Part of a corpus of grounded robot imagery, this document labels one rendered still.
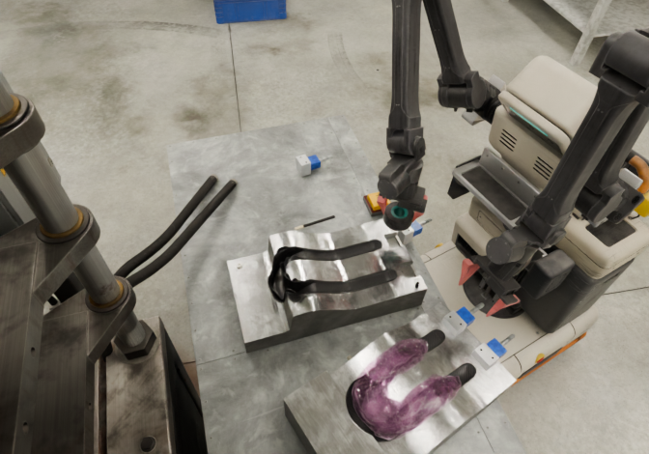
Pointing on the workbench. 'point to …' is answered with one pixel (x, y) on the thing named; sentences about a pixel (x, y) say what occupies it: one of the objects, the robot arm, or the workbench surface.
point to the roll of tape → (398, 216)
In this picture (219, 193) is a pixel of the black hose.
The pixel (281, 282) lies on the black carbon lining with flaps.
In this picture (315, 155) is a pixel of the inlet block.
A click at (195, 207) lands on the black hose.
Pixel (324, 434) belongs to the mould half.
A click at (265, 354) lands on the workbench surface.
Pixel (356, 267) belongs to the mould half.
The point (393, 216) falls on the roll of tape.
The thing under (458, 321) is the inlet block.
